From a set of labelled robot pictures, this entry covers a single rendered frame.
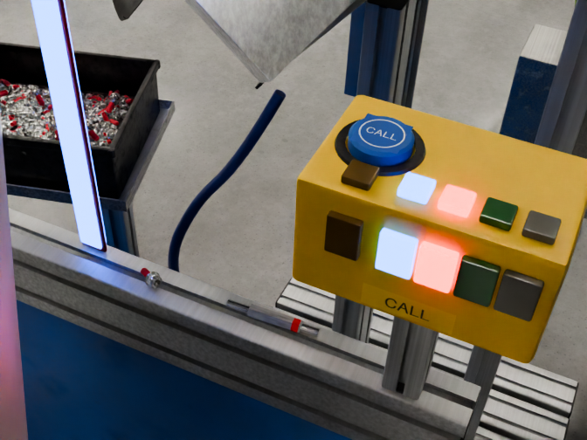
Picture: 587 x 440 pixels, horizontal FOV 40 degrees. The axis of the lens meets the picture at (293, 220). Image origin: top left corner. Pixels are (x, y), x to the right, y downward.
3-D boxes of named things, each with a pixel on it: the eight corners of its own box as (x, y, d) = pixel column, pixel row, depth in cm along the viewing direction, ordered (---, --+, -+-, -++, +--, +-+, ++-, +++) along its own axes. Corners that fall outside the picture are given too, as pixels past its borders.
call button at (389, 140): (420, 144, 51) (424, 122, 50) (398, 182, 48) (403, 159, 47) (361, 127, 52) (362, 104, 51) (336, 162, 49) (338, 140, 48)
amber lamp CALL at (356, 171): (379, 174, 48) (380, 166, 48) (369, 192, 47) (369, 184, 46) (351, 165, 48) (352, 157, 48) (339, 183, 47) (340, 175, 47)
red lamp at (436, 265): (451, 287, 48) (459, 251, 46) (448, 294, 47) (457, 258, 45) (415, 275, 48) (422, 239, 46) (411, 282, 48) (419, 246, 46)
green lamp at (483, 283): (491, 301, 47) (502, 265, 45) (488, 308, 47) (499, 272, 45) (454, 289, 48) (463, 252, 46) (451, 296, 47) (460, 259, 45)
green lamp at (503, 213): (517, 212, 46) (519, 204, 46) (509, 232, 45) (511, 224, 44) (486, 202, 46) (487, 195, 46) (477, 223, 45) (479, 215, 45)
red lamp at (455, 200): (475, 200, 47) (477, 192, 46) (466, 219, 45) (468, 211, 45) (445, 190, 47) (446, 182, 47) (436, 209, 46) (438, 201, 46)
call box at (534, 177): (557, 275, 57) (602, 157, 50) (524, 383, 50) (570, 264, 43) (344, 205, 61) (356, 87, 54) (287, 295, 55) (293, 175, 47)
